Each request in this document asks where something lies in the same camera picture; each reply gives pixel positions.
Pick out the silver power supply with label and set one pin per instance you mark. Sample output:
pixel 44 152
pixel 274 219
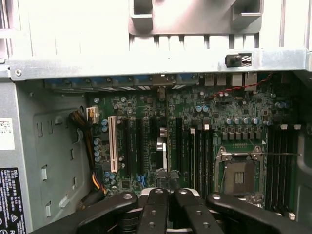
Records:
pixel 7 158

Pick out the black short expansion slot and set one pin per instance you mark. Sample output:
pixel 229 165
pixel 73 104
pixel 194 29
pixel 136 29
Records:
pixel 152 125

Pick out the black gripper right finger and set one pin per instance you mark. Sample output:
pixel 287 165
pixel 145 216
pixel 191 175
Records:
pixel 192 214

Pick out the black long expansion slot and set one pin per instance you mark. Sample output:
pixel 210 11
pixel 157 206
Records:
pixel 179 146
pixel 139 146
pixel 127 146

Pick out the grey parts rack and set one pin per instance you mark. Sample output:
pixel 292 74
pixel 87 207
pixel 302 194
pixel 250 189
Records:
pixel 195 19

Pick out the thin metal locking lever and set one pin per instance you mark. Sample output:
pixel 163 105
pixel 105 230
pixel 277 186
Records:
pixel 282 154

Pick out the open PC case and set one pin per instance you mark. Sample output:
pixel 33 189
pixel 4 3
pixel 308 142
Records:
pixel 146 63

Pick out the green motherboard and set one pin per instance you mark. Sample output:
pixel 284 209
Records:
pixel 243 107

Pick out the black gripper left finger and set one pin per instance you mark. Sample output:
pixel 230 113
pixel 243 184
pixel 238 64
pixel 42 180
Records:
pixel 156 214

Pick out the white expansion slot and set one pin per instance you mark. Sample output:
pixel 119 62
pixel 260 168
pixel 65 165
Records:
pixel 113 143

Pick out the CPU socket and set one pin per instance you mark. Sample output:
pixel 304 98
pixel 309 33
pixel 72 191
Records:
pixel 240 175

